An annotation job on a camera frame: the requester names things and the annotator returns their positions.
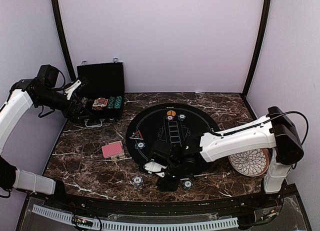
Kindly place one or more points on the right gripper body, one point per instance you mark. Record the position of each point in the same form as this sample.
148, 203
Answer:
173, 184

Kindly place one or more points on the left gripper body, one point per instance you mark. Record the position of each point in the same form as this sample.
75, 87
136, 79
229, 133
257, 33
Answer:
70, 116

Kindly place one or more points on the green-blue 50 chip stack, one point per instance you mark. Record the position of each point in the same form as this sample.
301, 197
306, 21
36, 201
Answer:
187, 184

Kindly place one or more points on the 50 chips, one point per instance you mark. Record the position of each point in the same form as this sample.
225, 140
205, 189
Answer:
140, 145
182, 117

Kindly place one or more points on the red triangular all-in marker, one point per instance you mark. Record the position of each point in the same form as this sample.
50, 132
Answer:
136, 136

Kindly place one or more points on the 100 chips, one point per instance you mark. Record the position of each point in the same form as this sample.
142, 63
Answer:
170, 118

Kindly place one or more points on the orange big blind button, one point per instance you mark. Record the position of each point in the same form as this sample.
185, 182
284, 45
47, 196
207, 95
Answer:
171, 113

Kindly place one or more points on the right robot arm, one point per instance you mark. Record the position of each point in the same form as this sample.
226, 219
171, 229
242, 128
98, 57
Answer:
273, 131

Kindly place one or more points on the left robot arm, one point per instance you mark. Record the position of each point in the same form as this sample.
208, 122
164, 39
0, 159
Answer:
40, 91

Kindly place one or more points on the card deck in case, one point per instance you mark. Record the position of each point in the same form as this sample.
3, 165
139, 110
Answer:
100, 103

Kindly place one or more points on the black poker chip case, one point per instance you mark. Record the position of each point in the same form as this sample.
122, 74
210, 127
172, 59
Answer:
105, 80

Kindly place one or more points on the green chip row left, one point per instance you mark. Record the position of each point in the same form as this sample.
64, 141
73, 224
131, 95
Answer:
111, 102

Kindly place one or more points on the green chip row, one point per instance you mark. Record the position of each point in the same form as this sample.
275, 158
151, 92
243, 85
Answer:
111, 102
118, 102

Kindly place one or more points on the blue chip stack left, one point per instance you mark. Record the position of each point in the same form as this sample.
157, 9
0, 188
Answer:
138, 182

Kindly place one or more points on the green chip row right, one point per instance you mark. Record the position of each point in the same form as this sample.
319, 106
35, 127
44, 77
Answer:
118, 102

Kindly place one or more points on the round black poker mat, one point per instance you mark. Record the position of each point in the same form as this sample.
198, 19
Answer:
184, 135

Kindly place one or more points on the red card deck in box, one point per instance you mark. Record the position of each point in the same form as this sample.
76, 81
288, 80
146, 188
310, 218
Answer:
113, 150

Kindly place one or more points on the floral patterned plate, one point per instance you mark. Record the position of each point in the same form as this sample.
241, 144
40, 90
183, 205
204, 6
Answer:
252, 163

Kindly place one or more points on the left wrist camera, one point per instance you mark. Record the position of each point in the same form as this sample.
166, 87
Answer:
78, 84

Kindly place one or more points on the white cable duct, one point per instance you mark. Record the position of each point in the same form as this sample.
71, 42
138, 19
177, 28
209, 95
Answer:
121, 222

